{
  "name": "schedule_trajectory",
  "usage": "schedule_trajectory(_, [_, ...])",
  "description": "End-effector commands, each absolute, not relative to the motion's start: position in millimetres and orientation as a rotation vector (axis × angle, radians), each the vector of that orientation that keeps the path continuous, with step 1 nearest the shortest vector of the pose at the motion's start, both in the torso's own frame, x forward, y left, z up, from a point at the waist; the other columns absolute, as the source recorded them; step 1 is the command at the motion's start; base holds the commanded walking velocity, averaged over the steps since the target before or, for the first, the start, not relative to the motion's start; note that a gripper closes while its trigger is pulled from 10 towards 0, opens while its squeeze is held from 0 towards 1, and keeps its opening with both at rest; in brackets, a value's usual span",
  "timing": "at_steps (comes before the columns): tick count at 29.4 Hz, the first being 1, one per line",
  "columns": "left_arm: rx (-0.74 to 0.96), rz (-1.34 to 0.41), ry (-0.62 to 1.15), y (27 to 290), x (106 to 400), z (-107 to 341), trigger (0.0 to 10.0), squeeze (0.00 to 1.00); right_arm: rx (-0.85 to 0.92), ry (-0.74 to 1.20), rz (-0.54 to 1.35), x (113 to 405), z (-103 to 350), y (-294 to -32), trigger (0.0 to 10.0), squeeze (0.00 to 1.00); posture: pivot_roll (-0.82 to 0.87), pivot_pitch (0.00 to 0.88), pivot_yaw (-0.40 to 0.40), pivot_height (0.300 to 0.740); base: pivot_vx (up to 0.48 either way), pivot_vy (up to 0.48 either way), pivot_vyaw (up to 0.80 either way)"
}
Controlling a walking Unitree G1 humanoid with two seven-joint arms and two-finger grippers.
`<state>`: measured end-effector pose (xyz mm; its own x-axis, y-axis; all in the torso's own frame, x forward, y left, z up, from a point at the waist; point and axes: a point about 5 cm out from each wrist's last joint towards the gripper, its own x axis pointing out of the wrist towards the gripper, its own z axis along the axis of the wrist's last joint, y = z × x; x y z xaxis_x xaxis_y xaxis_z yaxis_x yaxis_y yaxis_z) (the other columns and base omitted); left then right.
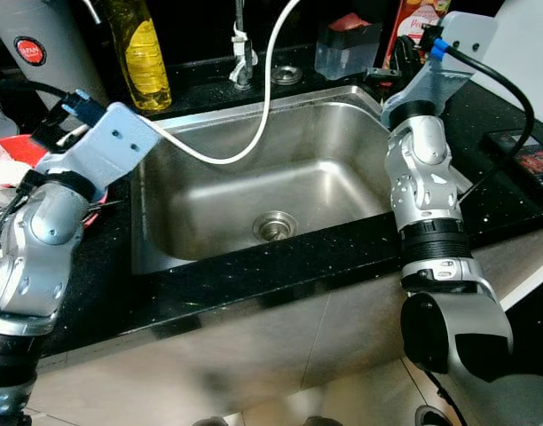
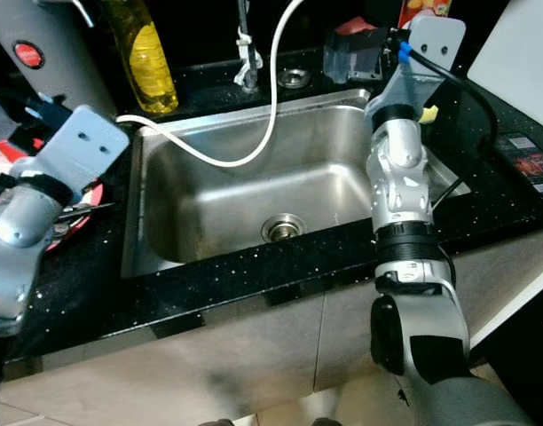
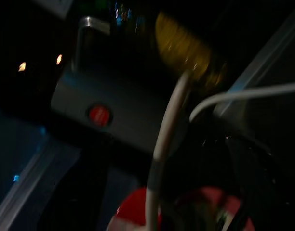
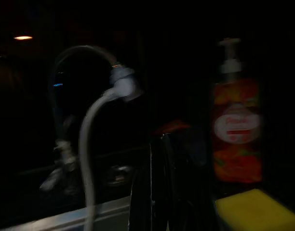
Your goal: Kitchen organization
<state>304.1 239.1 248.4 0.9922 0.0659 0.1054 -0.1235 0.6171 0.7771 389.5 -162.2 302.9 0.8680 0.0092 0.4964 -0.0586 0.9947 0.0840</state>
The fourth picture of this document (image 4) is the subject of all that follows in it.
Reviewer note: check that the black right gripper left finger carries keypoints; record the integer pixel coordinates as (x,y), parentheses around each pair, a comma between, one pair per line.
(150,192)

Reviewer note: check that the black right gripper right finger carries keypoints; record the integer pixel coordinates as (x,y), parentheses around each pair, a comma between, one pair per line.
(188,197)

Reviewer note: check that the chrome kitchen faucet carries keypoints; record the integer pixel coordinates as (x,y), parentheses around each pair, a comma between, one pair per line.
(63,154)

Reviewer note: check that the yellow sponge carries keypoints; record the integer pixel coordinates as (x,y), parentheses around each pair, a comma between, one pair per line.
(253,209)

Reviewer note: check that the small red pad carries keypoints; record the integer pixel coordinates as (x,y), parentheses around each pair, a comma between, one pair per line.
(171,127)

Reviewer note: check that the stainless steel sink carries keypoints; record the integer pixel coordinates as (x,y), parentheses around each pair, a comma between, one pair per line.
(65,219)

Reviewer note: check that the white faucet adapter head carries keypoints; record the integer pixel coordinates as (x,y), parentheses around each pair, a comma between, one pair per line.
(124,84)

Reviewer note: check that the oval glowing lamp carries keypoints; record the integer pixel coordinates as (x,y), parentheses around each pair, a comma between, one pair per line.
(22,37)

